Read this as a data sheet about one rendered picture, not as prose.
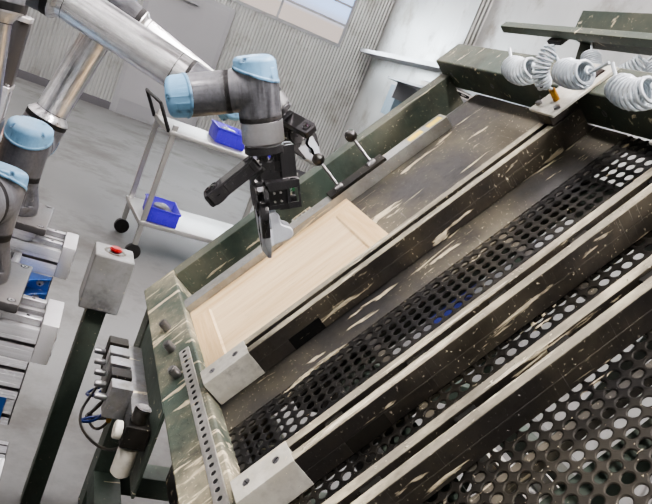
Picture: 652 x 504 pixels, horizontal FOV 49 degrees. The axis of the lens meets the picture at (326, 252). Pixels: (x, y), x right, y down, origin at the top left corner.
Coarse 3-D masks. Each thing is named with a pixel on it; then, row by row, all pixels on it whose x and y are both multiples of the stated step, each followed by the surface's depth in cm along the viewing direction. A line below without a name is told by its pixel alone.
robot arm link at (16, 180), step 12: (0, 168) 133; (12, 168) 138; (0, 180) 133; (12, 180) 134; (24, 180) 137; (12, 192) 135; (24, 192) 139; (12, 204) 135; (12, 216) 138; (0, 228) 137; (12, 228) 141
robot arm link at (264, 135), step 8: (280, 120) 123; (248, 128) 122; (256, 128) 122; (264, 128) 122; (272, 128) 122; (280, 128) 124; (248, 136) 123; (256, 136) 122; (264, 136) 122; (272, 136) 123; (280, 136) 124; (248, 144) 123; (256, 144) 123; (264, 144) 123; (272, 144) 123
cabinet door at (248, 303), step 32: (320, 224) 205; (352, 224) 194; (288, 256) 201; (320, 256) 191; (352, 256) 181; (224, 288) 207; (256, 288) 197; (288, 288) 186; (192, 320) 203; (224, 320) 192; (256, 320) 182; (224, 352) 178
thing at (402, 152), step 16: (432, 128) 210; (448, 128) 212; (400, 144) 213; (416, 144) 210; (400, 160) 211; (368, 176) 209; (384, 176) 211; (352, 192) 210; (320, 208) 209; (304, 224) 209; (288, 240) 209; (256, 256) 208; (224, 272) 211; (240, 272) 208; (208, 288) 208; (192, 304) 207
